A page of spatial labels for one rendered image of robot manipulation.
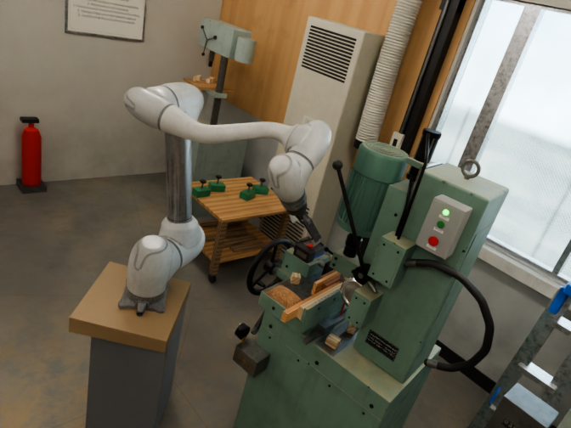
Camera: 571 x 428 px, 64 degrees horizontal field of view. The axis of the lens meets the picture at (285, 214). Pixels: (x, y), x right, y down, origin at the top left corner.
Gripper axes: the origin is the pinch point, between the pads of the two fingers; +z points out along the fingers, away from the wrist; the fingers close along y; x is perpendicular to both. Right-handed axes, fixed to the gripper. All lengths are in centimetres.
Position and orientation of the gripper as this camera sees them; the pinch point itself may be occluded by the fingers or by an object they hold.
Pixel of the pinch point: (305, 230)
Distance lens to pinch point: 171.4
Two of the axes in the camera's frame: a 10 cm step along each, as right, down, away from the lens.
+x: 8.0, -5.8, 1.6
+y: 5.6, 6.2, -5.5
